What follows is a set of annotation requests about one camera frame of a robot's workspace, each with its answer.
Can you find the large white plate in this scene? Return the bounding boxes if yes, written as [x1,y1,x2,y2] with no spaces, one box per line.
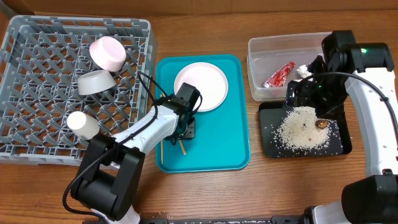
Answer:
[174,62,228,112]

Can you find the white tissue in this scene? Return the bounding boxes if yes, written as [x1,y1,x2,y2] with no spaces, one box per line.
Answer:
[296,65,313,78]

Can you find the red snack wrapper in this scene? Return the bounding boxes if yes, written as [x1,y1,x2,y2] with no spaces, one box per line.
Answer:
[262,61,295,88]

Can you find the brown food scrap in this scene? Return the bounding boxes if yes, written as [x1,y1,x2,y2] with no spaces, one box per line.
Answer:
[315,119,329,129]

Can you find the white rice pile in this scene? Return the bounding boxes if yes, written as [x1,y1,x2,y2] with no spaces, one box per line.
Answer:
[277,106,330,149]

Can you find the pink bowl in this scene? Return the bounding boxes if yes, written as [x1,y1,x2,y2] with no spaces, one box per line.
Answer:
[89,36,126,72]

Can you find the grey small bowl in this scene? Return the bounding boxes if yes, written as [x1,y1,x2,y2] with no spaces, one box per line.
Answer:
[77,70,116,95]

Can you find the white paper cup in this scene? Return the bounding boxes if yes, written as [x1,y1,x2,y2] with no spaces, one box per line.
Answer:
[67,111,100,140]

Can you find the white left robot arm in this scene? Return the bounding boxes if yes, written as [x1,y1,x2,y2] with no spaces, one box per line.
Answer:
[63,83,201,223]

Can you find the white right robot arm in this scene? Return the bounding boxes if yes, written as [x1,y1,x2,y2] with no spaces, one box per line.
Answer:
[285,30,397,223]

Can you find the black waste tray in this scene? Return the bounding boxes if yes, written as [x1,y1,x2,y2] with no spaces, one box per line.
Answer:
[259,101,353,159]

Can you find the grey dishwasher rack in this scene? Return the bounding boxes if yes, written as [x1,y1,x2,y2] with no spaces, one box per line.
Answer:
[1,16,157,166]

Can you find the teal serving tray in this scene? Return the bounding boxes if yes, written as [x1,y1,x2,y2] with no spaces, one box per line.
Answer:
[155,54,251,173]

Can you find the clear plastic bin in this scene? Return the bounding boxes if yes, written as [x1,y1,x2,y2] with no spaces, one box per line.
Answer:
[247,32,330,101]

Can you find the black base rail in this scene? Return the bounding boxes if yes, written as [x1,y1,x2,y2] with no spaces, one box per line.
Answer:
[138,215,313,224]

